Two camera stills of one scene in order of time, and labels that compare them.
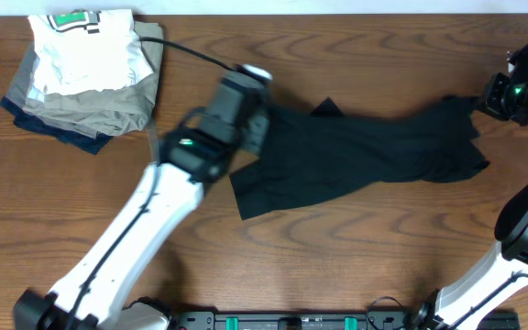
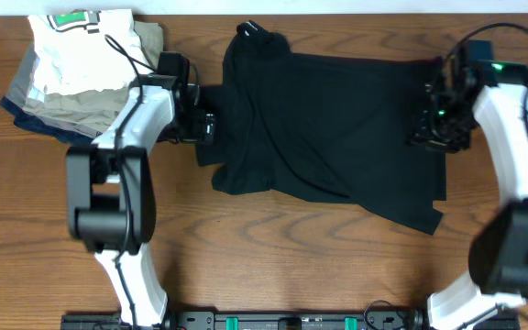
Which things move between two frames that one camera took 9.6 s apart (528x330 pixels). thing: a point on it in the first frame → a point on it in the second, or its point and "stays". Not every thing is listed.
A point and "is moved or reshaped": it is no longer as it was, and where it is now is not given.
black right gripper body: (515, 101) → (448, 128)
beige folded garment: (117, 111) stays
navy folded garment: (69, 136) stays
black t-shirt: (308, 159) is moved or reshaped
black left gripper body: (255, 139) → (192, 126)
